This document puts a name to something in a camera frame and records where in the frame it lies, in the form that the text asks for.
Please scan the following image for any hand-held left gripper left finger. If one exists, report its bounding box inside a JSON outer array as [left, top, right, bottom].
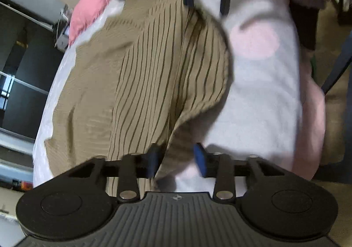
[[67, 144, 161, 203]]

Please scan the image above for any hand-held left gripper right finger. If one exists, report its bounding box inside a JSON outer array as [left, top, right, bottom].
[[192, 142, 286, 203]]

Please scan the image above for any tan striped garment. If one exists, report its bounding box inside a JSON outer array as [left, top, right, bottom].
[[45, 0, 234, 195]]

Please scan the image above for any pale pink garment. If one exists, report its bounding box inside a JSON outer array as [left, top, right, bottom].
[[291, 63, 328, 181]]

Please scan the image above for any bed with dotted sheet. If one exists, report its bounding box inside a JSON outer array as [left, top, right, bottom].
[[32, 0, 328, 198]]

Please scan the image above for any pink pillow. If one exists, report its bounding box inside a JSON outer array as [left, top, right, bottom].
[[68, 0, 114, 45]]

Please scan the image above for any shelf with colourful items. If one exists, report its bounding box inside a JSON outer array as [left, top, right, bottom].
[[0, 178, 34, 192]]

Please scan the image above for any dark metal bar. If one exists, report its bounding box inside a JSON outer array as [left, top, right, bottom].
[[321, 41, 352, 95]]

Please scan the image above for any white nightstand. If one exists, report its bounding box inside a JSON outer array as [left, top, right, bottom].
[[56, 5, 72, 51]]

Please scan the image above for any dark wardrobe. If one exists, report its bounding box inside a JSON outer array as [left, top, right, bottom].
[[0, 0, 65, 154]]

